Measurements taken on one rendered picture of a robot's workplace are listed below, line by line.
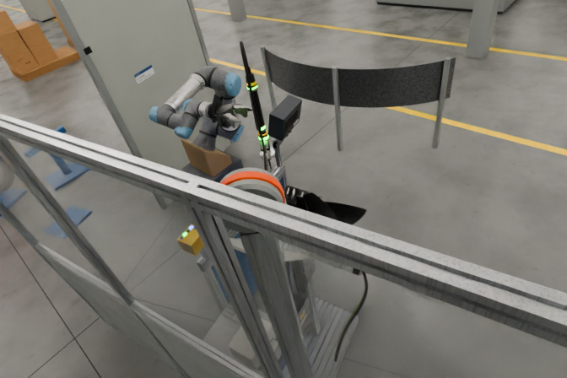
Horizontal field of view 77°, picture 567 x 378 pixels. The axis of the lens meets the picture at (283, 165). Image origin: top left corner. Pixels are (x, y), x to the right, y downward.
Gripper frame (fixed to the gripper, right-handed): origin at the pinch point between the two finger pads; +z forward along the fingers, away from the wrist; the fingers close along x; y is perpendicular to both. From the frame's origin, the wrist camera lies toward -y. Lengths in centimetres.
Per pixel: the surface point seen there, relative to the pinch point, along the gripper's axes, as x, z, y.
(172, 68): -105, -174, 47
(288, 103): -74, -28, 42
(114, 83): -46, -173, 31
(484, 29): -434, 49, 125
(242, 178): 59, 50, -29
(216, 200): 72, 57, -38
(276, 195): 56, 56, -24
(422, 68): -208, 25, 76
